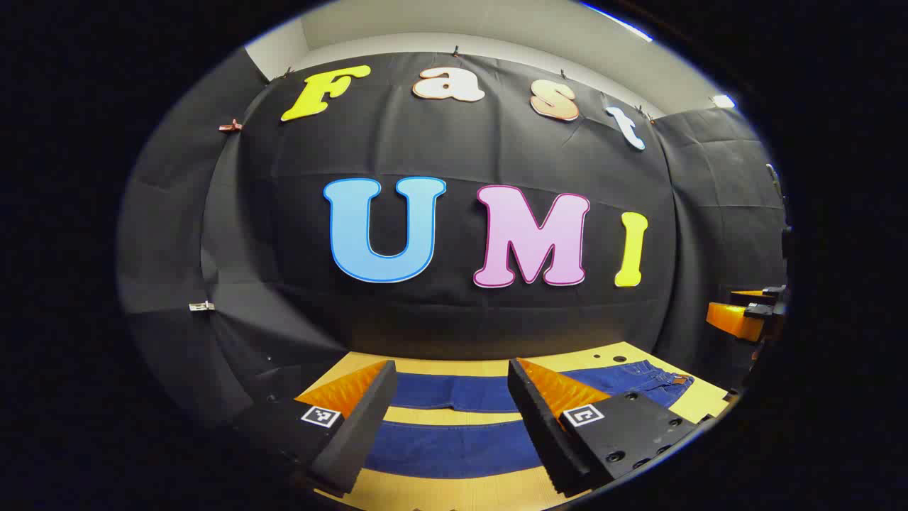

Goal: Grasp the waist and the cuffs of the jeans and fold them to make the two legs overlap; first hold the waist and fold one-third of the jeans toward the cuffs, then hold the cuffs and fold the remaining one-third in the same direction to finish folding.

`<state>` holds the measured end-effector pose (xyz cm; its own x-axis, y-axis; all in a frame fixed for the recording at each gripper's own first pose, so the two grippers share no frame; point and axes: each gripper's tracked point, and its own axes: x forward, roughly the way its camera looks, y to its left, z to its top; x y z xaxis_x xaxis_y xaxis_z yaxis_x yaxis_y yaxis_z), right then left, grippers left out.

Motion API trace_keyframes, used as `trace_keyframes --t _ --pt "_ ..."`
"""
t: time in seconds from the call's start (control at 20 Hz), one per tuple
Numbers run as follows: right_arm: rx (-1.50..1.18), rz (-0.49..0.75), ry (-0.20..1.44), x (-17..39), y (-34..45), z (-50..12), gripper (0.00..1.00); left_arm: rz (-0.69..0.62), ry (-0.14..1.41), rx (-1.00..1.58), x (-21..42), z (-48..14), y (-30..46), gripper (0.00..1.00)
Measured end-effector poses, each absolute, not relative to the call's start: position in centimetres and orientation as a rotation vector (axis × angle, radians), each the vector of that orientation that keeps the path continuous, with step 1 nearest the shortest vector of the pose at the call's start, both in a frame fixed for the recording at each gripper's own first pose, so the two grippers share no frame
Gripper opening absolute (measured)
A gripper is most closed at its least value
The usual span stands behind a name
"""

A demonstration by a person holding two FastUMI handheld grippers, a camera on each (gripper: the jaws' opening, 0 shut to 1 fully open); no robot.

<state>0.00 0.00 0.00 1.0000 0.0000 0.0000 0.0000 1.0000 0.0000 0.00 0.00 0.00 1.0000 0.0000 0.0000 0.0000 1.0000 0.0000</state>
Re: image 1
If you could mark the black backdrop cloth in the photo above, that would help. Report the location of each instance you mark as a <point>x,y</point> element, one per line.
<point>454,142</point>

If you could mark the blue denim jeans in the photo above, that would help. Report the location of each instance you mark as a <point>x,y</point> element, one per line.
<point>454,447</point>

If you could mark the copper cloth clip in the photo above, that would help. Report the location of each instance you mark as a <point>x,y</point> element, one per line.
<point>229,126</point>

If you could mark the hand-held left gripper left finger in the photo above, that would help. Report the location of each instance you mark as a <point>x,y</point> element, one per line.
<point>358,433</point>

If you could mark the silver cloth clip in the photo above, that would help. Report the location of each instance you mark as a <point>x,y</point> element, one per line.
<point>201,306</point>

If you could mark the white ceiling light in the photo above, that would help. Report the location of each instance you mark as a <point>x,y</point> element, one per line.
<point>723,101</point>

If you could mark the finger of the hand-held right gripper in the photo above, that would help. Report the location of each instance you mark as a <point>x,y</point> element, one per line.
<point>773,291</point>
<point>734,321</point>

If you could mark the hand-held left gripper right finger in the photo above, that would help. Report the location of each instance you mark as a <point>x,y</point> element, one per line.
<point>543,433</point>

